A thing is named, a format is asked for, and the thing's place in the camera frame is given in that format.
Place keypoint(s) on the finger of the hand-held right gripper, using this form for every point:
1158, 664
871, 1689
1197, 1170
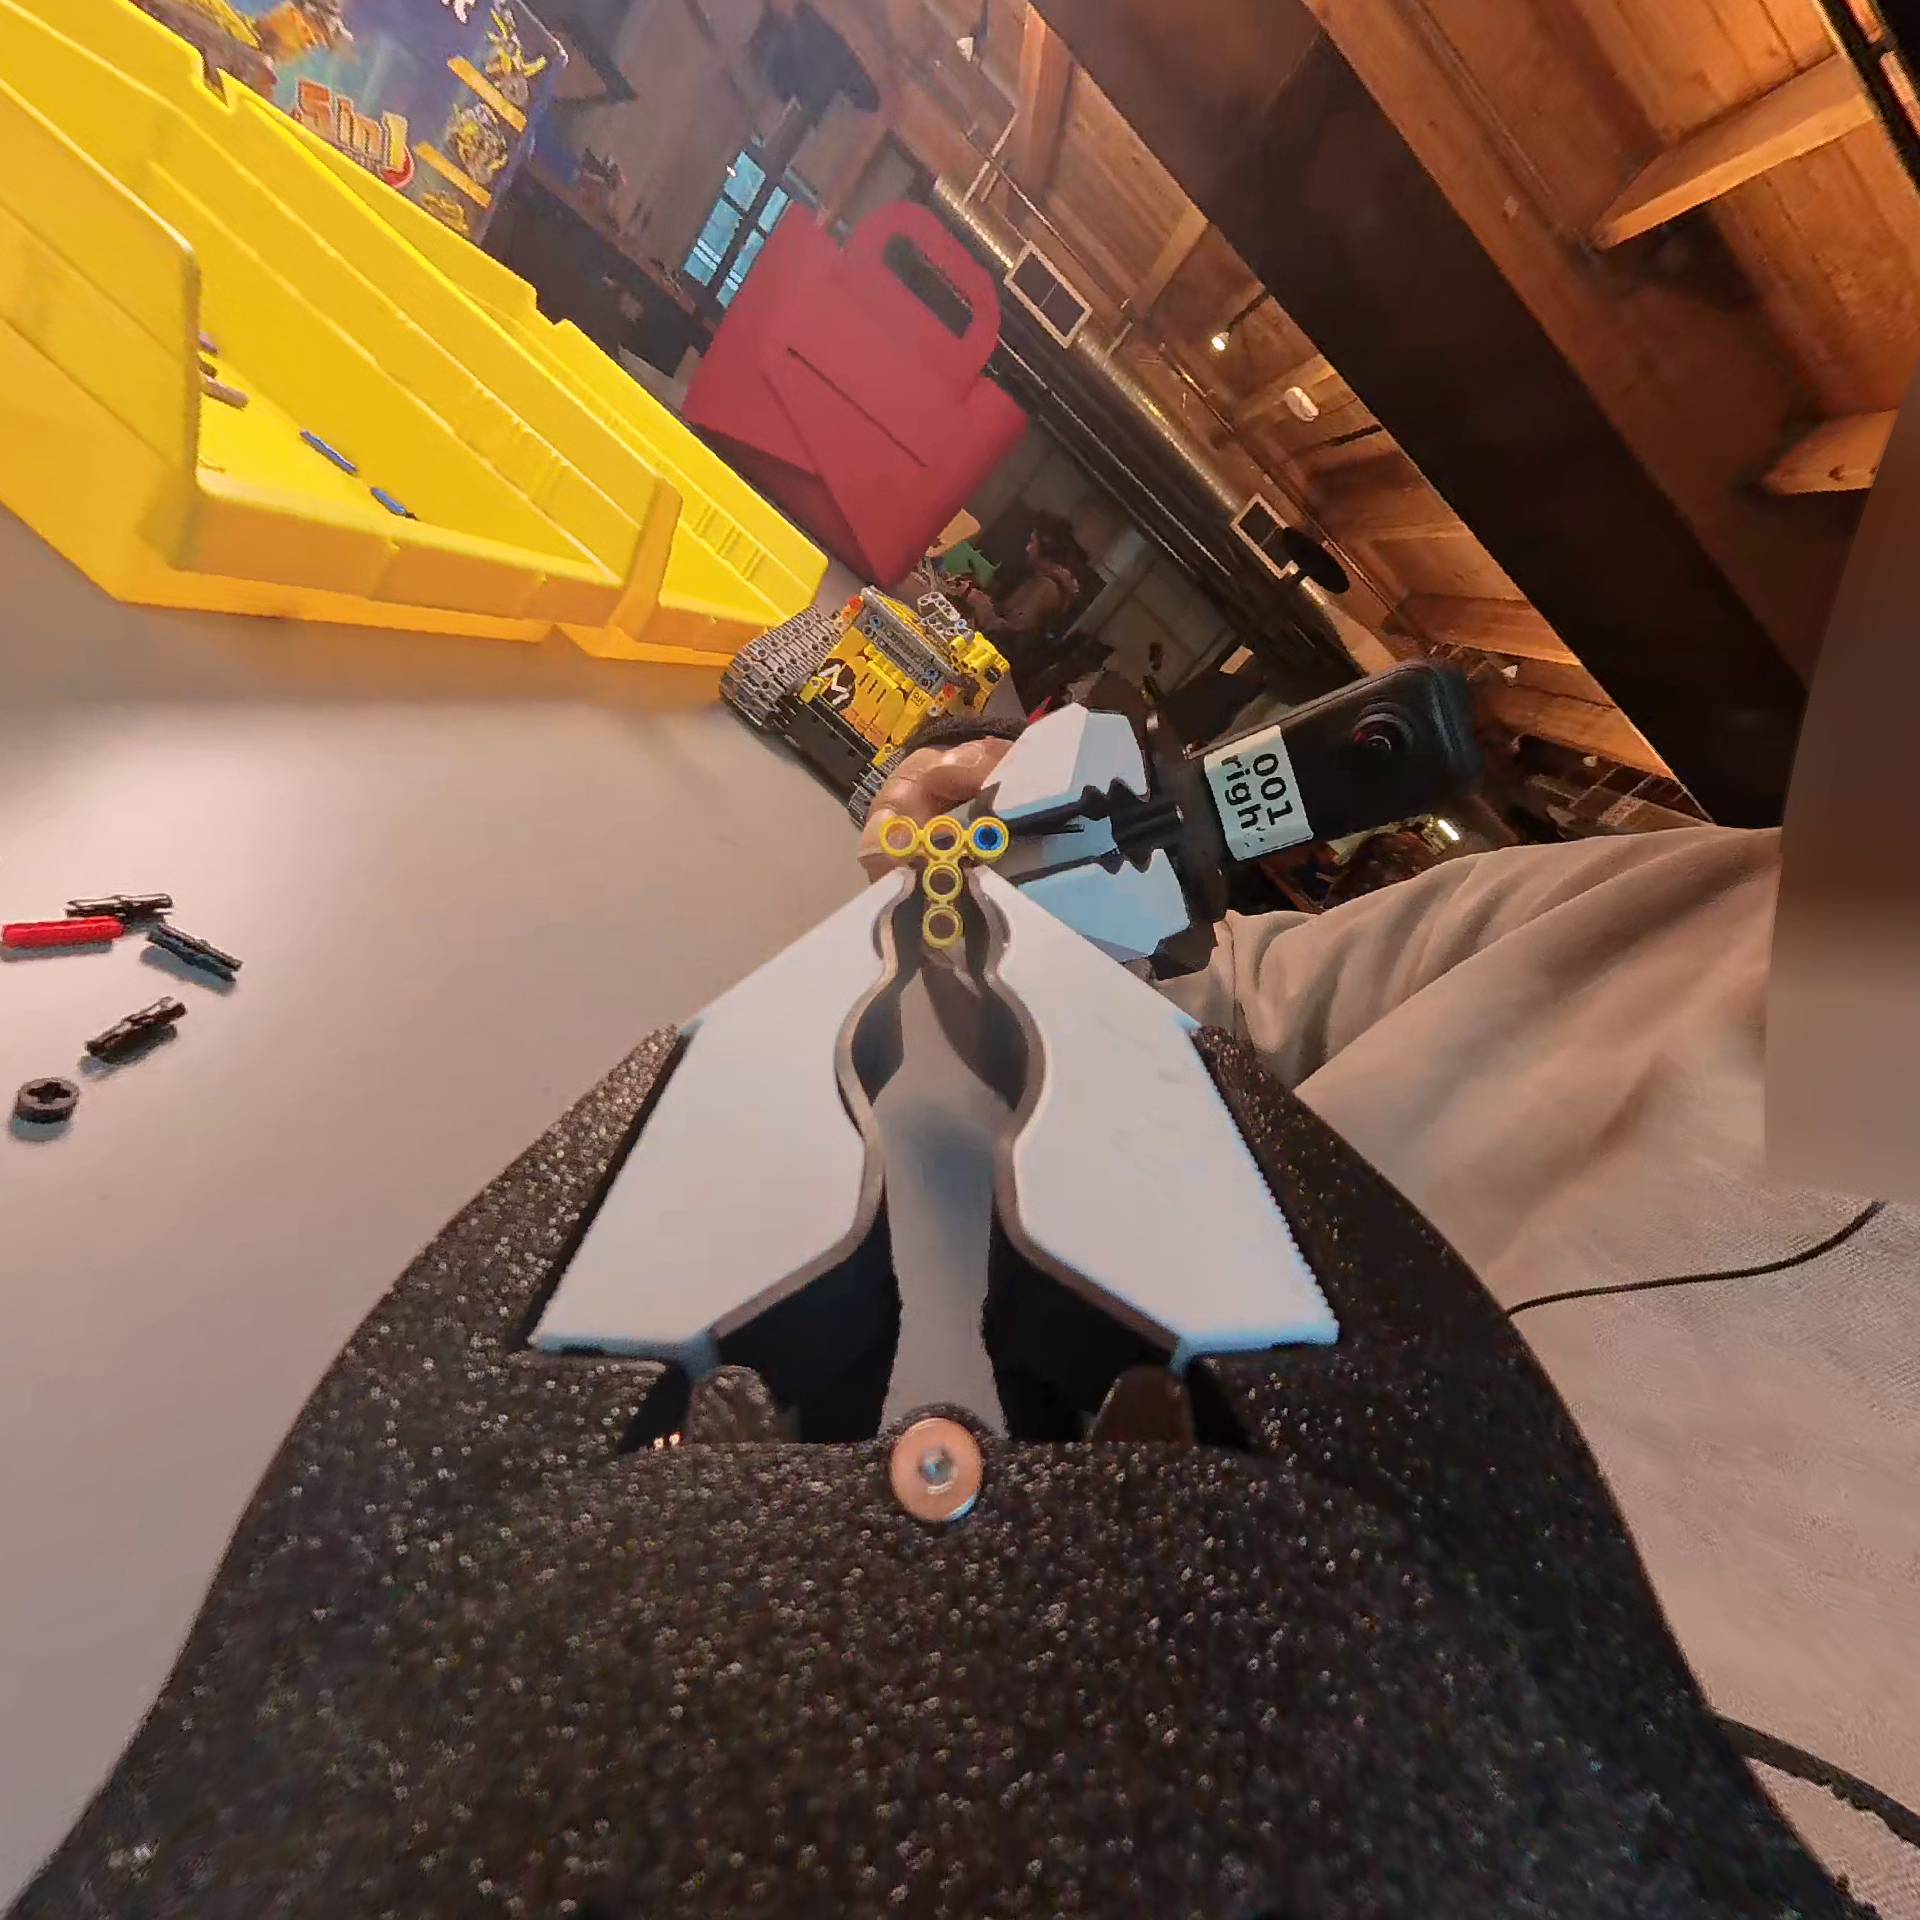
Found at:
1076, 754
1112, 896

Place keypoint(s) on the person's torso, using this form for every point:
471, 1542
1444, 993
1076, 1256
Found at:
1713, 1412

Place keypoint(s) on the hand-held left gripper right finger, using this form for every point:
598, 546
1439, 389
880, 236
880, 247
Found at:
1169, 1200

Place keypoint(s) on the grey desk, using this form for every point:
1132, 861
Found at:
361, 841

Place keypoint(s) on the pile of black red pieces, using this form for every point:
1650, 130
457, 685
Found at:
61, 934

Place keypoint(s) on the grey ceiling vent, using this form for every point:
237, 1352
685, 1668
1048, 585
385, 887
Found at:
1292, 546

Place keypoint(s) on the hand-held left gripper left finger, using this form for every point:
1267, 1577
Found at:
719, 1200

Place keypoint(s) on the yellow toy robot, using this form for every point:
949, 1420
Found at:
870, 677

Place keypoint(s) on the paned window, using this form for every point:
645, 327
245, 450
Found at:
735, 226

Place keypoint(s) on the robot kit box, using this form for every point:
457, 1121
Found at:
389, 91

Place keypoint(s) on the blue grey pieces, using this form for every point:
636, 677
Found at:
324, 458

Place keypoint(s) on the person's right forearm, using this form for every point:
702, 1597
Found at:
1442, 962

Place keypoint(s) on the yellow plastic bin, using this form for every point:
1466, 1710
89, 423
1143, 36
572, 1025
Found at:
719, 585
273, 539

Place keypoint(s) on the yellow building block assembly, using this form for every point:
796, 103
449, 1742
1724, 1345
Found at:
942, 850

